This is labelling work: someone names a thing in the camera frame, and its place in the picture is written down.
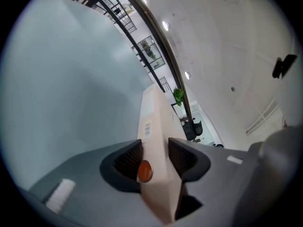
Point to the black curved ceiling beam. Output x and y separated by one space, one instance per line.
163 44

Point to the black metal railing frame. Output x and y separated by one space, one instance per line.
118 15

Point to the white ceiling pipes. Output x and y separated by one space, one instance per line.
262 117

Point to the black-framed glass cabinet with plants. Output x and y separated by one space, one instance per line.
150 52

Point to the black office chair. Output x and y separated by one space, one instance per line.
193 129

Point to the green potted plant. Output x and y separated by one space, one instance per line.
178 96

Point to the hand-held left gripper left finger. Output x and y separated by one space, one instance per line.
90 174

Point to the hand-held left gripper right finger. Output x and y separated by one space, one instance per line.
213 181

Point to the beige folder with orange button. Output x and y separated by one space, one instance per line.
157 136

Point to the black ceiling-mounted device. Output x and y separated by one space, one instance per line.
284 65

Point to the round ceiling light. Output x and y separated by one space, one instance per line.
187 75
165 25

